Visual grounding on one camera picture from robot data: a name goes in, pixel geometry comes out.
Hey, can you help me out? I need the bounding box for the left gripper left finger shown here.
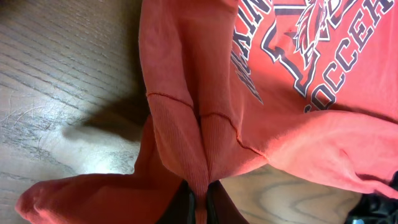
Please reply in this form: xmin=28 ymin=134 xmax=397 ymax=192
xmin=157 ymin=180 xmax=196 ymax=224

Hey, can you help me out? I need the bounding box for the red printed t-shirt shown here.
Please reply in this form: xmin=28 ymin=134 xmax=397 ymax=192
xmin=16 ymin=0 xmax=397 ymax=223

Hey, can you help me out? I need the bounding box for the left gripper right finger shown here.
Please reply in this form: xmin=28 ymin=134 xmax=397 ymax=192
xmin=206 ymin=180 xmax=249 ymax=224

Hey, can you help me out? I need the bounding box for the black patterned garment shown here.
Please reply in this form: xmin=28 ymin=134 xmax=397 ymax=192
xmin=345 ymin=170 xmax=398 ymax=224

